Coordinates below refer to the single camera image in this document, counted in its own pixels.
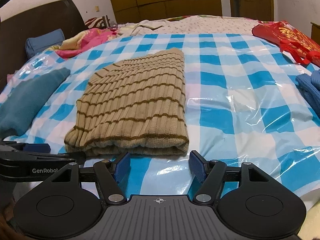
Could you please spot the white floral bed sheet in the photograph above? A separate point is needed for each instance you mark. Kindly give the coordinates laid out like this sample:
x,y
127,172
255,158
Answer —
x,y
200,25

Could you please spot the brown wooden cabinet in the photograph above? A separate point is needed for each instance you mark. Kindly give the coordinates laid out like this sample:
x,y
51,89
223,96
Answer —
x,y
315,33

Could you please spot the pink floral quilt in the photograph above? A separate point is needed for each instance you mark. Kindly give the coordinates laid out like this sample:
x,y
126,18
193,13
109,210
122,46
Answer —
x,y
85,38

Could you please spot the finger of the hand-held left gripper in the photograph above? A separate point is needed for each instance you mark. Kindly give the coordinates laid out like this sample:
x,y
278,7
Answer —
x,y
77,156
37,148

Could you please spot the blue knitted garment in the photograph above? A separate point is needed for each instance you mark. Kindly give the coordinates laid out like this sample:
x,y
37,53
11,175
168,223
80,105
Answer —
x,y
310,87

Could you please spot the dark brown headboard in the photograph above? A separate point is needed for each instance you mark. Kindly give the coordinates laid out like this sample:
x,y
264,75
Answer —
x,y
37,17

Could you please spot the cream cloth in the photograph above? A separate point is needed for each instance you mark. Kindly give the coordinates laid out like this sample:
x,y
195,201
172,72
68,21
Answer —
x,y
142,27

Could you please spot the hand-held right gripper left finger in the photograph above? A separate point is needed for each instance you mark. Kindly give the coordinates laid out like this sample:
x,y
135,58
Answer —
x,y
123,167

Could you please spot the blue pillow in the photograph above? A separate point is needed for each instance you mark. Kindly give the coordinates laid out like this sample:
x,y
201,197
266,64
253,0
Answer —
x,y
42,42

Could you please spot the teal cloth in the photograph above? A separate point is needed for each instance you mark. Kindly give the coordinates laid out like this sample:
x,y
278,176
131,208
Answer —
x,y
25,100

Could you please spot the red striped pillow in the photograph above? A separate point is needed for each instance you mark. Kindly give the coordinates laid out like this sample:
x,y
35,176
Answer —
x,y
93,23

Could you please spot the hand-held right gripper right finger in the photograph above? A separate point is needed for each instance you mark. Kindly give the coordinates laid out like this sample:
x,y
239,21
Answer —
x,y
197,167

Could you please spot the red gift bag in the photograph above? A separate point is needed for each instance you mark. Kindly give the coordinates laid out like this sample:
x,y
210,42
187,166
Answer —
x,y
287,37

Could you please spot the beige striped knit sweater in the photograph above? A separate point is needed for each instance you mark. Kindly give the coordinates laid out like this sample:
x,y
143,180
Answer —
x,y
137,100

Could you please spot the blue checked plastic sheet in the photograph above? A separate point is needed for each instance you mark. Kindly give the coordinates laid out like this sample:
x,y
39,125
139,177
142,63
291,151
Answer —
x,y
225,67

